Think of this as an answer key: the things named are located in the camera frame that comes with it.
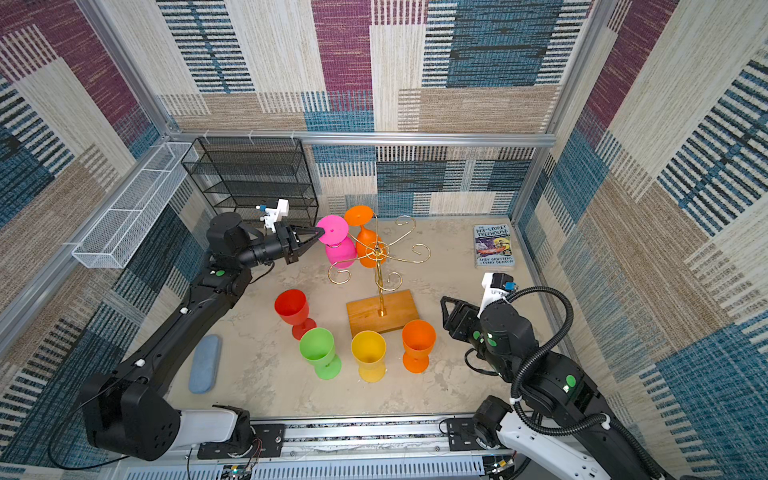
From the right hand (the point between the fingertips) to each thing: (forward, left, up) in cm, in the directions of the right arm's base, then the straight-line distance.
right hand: (450, 310), depth 65 cm
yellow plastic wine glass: (-1, +18, -20) cm, 27 cm away
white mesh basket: (+18, +77, +6) cm, 79 cm away
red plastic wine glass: (+11, +40, -17) cm, 45 cm away
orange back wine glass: (+15, +17, +3) cm, 23 cm away
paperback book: (+38, -25, -26) cm, 52 cm away
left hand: (+16, +27, +10) cm, 32 cm away
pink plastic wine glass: (+21, +25, -3) cm, 33 cm away
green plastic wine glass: (+1, +32, -19) cm, 37 cm away
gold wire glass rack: (+51, +12, -29) cm, 59 cm away
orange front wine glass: (+2, +5, -20) cm, 20 cm away
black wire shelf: (+60, +63, -8) cm, 87 cm away
